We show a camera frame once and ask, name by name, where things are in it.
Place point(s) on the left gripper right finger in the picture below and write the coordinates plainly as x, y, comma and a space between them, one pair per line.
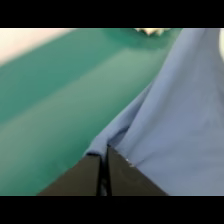
128, 180

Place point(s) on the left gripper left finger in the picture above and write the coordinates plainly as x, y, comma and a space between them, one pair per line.
79, 180

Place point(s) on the blue shirt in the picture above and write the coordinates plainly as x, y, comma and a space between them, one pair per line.
180, 126

